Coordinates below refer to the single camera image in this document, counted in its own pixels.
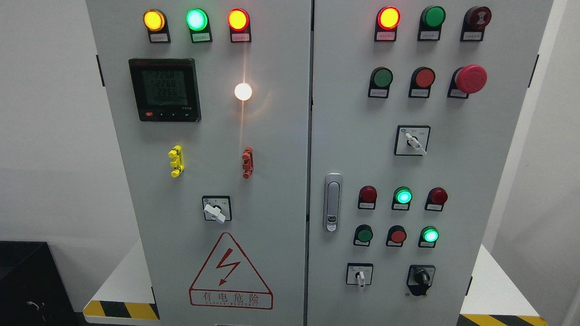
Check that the black knob selector switch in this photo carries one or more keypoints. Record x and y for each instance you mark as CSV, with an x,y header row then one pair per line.
x,y
420,279

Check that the grey electrical control cabinet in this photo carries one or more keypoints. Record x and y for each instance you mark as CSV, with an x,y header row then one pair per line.
x,y
309,64

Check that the red terminal connector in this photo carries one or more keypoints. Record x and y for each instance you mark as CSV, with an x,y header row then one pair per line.
x,y
247,162

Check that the white lit indicator lamp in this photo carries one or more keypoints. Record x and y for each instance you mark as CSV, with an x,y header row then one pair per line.
x,y
243,91

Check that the dark red indicator left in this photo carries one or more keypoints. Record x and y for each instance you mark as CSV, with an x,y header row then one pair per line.
x,y
367,198

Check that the dark red indicator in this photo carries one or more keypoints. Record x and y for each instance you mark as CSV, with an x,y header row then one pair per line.
x,y
436,199
367,198

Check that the green push button lower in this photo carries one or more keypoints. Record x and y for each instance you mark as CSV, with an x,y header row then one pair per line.
x,y
363,235

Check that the green push button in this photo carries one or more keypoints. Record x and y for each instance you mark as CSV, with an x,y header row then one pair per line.
x,y
379,83
363,235

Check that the yellow terminal connector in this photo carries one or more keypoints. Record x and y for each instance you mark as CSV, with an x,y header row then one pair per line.
x,y
176,160

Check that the green lit indicator middle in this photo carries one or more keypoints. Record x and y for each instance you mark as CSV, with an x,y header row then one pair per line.
x,y
401,199

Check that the green lit indicator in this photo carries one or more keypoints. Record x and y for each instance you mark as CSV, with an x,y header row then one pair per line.
x,y
199,26
401,199

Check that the green push button upper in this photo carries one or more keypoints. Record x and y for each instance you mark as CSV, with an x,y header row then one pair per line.
x,y
379,83

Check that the red push button lower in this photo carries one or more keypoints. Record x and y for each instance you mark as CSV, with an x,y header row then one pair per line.
x,y
396,236

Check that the red push button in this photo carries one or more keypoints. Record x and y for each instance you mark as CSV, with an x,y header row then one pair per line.
x,y
396,236
421,80

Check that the red electric hazard warning sticker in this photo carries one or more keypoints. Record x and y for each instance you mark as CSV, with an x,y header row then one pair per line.
x,y
229,279

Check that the black digital power meter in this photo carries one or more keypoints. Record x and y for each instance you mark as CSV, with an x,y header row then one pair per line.
x,y
166,89

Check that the dark red indicator right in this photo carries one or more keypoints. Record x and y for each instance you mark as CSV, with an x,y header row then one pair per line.
x,y
436,199

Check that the orange-red indicator light top left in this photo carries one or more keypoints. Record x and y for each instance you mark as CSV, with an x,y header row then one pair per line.
x,y
239,25

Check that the green lit button lower right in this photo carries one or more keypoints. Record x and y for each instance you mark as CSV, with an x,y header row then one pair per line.
x,y
428,237

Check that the red push button upper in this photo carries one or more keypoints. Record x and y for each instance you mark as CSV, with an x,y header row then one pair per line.
x,y
421,80

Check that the green lit indicator top left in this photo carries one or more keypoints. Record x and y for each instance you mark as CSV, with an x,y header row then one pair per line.
x,y
199,26

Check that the red-yellow indicator light right door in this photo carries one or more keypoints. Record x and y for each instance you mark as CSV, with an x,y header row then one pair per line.
x,y
387,21

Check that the yellow indicator light top left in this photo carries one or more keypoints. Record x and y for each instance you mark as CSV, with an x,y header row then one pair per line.
x,y
157,26

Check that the red emergency stop mushroom button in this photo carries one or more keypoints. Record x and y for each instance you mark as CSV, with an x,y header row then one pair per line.
x,y
467,80

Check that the green indicator light top right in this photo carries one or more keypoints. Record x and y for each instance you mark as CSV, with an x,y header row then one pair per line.
x,y
430,23

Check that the white platform with hazard stripes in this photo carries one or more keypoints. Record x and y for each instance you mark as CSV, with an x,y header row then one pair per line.
x,y
126,297

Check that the dark red buzzer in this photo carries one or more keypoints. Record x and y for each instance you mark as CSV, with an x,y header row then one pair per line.
x,y
474,23

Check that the black box lower left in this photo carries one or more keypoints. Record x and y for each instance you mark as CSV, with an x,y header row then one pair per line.
x,y
31,289

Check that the silver cabinet door handle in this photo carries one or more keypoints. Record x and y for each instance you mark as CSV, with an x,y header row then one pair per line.
x,y
332,201

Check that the white-handled selector switch left door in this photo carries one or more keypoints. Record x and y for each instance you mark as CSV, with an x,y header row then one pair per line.
x,y
217,208

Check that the white-handled selector switch upper right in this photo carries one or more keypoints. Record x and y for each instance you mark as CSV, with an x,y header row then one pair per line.
x,y
412,140

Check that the white-handled selector switch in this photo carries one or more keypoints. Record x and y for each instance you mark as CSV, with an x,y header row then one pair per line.
x,y
359,274
412,140

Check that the white-handled selector switch lower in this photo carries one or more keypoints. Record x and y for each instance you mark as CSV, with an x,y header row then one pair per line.
x,y
359,274

